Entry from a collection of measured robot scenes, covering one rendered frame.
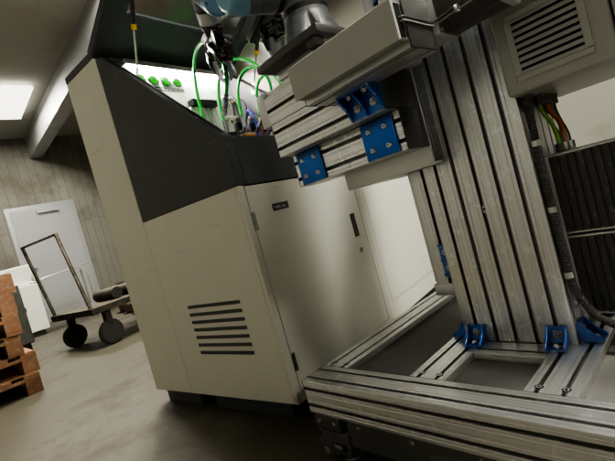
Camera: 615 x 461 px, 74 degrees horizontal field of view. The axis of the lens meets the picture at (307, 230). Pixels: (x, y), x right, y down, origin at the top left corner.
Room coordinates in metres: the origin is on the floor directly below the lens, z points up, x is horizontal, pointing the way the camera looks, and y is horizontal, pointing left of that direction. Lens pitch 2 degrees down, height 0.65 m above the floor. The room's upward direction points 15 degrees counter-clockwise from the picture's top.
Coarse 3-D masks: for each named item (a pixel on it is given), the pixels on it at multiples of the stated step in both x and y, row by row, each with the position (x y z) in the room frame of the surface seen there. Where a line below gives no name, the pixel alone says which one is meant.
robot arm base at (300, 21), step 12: (312, 0) 0.98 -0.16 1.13; (324, 0) 1.00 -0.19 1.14; (288, 12) 1.00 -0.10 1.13; (300, 12) 0.98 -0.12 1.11; (312, 12) 0.98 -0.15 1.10; (324, 12) 0.99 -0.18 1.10; (288, 24) 1.00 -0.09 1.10; (300, 24) 0.97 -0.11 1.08; (336, 24) 1.00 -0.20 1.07; (288, 36) 1.00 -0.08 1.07
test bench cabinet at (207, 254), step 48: (240, 192) 1.27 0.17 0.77; (192, 240) 1.45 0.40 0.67; (240, 240) 1.30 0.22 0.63; (192, 288) 1.50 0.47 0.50; (240, 288) 1.34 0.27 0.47; (192, 336) 1.56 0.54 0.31; (240, 336) 1.38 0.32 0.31; (192, 384) 1.62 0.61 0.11; (240, 384) 1.43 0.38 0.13; (288, 384) 1.28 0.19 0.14
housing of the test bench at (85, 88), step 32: (96, 64) 1.63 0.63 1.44; (96, 96) 1.67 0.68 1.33; (96, 128) 1.71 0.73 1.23; (96, 160) 1.76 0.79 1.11; (128, 192) 1.65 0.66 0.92; (128, 224) 1.70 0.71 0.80; (128, 256) 1.74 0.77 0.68; (128, 288) 1.79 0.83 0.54; (160, 288) 1.64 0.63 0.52; (160, 320) 1.68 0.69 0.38; (160, 352) 1.73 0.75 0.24; (160, 384) 1.77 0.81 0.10
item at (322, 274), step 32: (256, 192) 1.33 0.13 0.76; (288, 192) 1.45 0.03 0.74; (320, 192) 1.60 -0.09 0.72; (352, 192) 1.78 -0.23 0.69; (256, 224) 1.29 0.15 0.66; (288, 224) 1.41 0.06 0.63; (320, 224) 1.55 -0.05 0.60; (352, 224) 1.72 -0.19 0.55; (288, 256) 1.38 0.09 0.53; (320, 256) 1.51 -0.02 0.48; (352, 256) 1.67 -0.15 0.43; (288, 288) 1.34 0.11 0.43; (320, 288) 1.47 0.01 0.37; (352, 288) 1.63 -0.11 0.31; (288, 320) 1.31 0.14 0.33; (320, 320) 1.43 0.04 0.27; (352, 320) 1.58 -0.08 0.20; (384, 320) 1.76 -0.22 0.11; (320, 352) 1.40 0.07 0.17
